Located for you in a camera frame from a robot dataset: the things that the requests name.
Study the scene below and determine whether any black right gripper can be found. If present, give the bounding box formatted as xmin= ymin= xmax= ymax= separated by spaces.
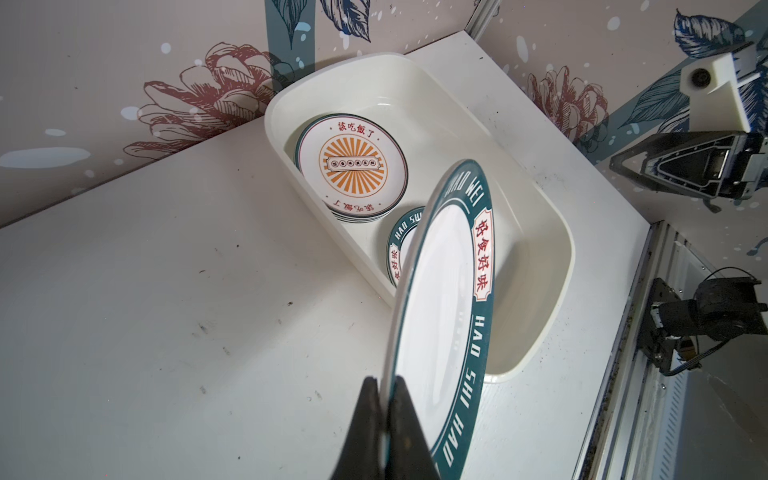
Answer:
xmin=609 ymin=131 xmax=767 ymax=200

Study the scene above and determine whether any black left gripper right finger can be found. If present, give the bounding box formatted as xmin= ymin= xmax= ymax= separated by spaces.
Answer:
xmin=386 ymin=376 xmax=439 ymax=480

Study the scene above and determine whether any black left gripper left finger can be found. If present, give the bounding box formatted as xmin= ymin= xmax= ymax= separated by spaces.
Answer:
xmin=331 ymin=376 xmax=384 ymax=480

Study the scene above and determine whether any green rim plate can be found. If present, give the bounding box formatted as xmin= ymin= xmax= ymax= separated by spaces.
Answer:
xmin=380 ymin=159 xmax=495 ymax=479
xmin=385 ymin=206 xmax=425 ymax=287

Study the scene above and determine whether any orange sunburst plate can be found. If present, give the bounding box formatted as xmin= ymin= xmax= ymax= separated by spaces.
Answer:
xmin=294 ymin=113 xmax=409 ymax=223

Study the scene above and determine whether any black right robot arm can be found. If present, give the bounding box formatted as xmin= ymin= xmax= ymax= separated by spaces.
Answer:
xmin=609 ymin=130 xmax=767 ymax=342

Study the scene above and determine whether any white plastic bin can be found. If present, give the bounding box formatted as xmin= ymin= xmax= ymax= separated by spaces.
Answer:
xmin=265 ymin=53 xmax=574 ymax=383

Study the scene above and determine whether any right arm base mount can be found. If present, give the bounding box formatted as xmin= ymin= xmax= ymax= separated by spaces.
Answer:
xmin=637 ymin=278 xmax=703 ymax=377

